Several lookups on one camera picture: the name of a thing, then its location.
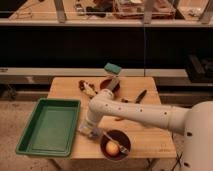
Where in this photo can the dark brown front bowl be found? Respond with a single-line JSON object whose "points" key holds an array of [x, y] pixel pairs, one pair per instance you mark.
{"points": [[122, 138]]}

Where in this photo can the orange carrot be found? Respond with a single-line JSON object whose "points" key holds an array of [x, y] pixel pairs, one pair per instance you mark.
{"points": [[119, 119]]}

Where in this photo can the brown rear bowl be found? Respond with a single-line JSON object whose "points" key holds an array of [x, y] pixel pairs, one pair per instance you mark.
{"points": [[113, 84]]}

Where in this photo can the small dark metal cup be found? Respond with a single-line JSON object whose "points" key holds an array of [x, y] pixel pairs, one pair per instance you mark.
{"points": [[125, 100]]}

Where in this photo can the wooden table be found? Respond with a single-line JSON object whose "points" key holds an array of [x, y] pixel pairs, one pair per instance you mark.
{"points": [[146, 142]]}

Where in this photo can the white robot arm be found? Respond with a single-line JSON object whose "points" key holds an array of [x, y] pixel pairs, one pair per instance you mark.
{"points": [[195, 124]]}

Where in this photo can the brown white plush toy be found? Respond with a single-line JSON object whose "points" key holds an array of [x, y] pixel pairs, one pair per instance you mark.
{"points": [[87, 88]]}

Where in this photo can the green topped sponge brush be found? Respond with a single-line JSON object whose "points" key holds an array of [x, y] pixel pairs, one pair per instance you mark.
{"points": [[112, 70]]}

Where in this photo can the yellow round fruit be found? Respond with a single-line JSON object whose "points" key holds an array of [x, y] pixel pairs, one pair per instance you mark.
{"points": [[112, 149]]}

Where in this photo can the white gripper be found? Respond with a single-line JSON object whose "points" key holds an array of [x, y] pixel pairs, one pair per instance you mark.
{"points": [[86, 127]]}

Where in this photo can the green plastic tray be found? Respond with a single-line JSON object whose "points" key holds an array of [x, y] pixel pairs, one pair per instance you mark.
{"points": [[50, 130]]}

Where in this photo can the black handled knife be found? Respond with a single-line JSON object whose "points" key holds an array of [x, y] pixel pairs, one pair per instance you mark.
{"points": [[140, 96]]}

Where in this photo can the grey cloth towel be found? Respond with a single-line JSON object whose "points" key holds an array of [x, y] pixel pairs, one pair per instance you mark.
{"points": [[95, 134]]}

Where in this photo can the metal spoon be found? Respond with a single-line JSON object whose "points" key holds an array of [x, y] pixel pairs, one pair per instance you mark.
{"points": [[122, 149]]}

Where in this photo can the dark equipment box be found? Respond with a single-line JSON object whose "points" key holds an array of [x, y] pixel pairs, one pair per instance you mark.
{"points": [[199, 70]]}

